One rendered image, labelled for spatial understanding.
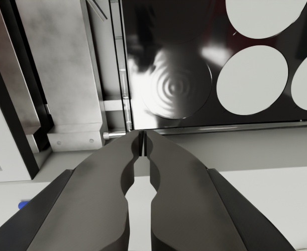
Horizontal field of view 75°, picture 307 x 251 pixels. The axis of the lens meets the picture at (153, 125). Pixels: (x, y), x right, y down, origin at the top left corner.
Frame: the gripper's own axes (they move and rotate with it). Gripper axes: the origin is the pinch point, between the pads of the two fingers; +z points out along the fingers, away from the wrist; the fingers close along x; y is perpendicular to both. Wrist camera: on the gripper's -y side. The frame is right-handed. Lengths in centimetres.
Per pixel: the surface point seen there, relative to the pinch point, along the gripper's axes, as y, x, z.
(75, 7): -7.0, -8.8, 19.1
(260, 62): -0.8, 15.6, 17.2
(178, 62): -0.8, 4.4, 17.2
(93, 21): -5.3, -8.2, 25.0
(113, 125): 13.0, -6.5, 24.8
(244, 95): 3.9, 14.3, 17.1
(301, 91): 3.3, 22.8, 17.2
